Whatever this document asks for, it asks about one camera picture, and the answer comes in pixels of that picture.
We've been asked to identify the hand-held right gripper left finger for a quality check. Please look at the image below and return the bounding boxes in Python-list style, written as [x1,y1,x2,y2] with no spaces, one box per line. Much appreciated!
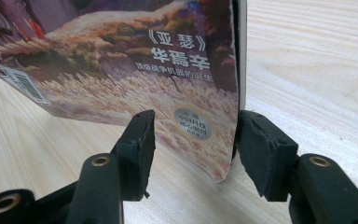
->
[110,109,157,202]

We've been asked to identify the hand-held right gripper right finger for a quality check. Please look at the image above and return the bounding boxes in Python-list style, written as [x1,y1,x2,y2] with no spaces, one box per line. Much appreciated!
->
[234,109,300,203]

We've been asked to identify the illustrated magazine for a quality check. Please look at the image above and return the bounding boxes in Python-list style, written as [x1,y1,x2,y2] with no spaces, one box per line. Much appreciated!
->
[0,0,248,183]

